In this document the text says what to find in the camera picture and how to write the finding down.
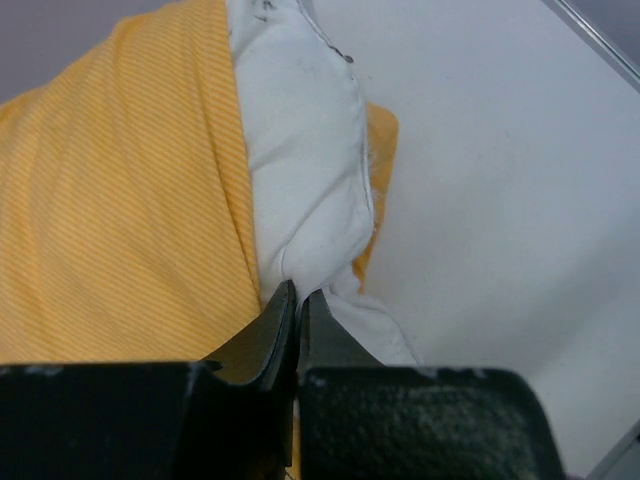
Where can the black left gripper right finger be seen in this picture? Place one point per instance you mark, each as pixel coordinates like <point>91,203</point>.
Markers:
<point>360,419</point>

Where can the yellow printed pillowcase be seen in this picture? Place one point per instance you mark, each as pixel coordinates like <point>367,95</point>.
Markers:
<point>127,220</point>

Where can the aluminium table edge rail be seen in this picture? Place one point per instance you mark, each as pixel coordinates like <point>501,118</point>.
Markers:
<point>609,28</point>

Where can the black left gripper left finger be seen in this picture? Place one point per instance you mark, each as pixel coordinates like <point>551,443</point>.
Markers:
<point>228,415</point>

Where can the aluminium front frame rail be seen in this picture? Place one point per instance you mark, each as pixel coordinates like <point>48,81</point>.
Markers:
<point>622,462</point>

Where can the white pillow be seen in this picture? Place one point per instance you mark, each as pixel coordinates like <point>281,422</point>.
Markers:
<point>305,128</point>

